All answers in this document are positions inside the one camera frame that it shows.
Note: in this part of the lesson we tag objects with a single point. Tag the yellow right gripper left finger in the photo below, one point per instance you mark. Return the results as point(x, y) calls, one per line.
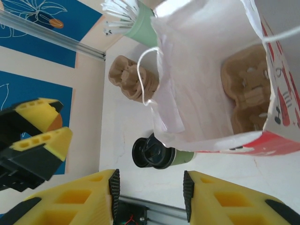
point(70, 201)

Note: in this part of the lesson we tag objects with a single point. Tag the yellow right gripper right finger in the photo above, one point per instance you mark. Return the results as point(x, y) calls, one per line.
point(234, 204)

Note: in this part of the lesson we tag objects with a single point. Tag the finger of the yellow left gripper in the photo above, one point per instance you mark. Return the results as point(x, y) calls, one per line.
point(37, 112)
point(51, 140)

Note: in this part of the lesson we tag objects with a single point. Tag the green paper coffee cup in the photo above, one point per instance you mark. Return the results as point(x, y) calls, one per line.
point(185, 158)

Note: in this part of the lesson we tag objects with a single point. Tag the black plastic cup lid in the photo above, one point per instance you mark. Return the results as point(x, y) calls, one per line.
point(161, 152)

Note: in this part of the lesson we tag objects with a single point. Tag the brown pulp cup carrier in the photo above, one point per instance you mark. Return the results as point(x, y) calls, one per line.
point(246, 89)

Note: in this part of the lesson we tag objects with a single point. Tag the white red printed paper bag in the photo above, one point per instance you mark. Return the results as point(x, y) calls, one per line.
point(199, 70)

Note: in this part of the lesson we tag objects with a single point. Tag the stacked black plastic cup lids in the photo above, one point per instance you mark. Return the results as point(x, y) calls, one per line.
point(138, 152)

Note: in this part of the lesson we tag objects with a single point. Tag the stacked brown pulp cup carriers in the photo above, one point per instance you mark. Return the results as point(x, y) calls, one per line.
point(126, 75)

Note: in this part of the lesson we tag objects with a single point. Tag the white wrapped straw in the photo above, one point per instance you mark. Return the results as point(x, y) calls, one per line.
point(110, 7)
point(129, 8)
point(119, 24)

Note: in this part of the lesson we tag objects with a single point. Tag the green straw holder cup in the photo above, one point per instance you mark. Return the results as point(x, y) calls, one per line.
point(143, 28)

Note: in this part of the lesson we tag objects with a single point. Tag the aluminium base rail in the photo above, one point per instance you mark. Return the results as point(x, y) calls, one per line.
point(164, 211)

